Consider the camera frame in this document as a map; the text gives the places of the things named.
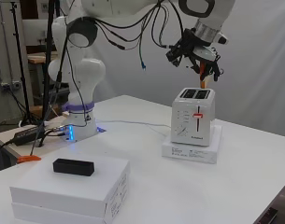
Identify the orange clamp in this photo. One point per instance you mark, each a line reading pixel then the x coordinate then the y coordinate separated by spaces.
pixel 28 159

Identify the grey wall socket box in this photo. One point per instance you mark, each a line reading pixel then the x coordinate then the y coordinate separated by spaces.
pixel 9 86

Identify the white flat box with print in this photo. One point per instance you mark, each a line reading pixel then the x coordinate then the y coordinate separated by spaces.
pixel 192 153

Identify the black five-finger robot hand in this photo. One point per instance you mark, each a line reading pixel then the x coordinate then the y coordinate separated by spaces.
pixel 192 49

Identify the black stand pole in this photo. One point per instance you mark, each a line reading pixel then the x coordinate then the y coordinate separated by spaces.
pixel 48 62

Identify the large white flat box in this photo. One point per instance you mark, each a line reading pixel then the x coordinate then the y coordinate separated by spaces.
pixel 67 189
pixel 54 216

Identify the beige side table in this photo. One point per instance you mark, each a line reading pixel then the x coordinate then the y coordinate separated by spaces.
pixel 11 146

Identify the wooden shelf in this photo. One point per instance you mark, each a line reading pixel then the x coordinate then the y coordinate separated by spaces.
pixel 36 57

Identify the black power box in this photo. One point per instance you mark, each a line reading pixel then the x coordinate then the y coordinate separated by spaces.
pixel 28 135

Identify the dark object at table edge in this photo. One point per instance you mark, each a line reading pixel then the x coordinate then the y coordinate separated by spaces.
pixel 268 215

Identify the black block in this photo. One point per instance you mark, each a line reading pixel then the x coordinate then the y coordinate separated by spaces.
pixel 73 167

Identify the toast slice with orange crust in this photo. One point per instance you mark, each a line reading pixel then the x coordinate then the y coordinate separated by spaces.
pixel 203 81

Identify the white two-slot toaster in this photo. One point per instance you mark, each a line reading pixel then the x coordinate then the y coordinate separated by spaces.
pixel 192 123

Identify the white seven-joint robot arm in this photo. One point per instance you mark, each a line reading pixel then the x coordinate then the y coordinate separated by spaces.
pixel 86 74

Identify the black tripod stand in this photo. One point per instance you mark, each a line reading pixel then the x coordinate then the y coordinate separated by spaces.
pixel 23 77

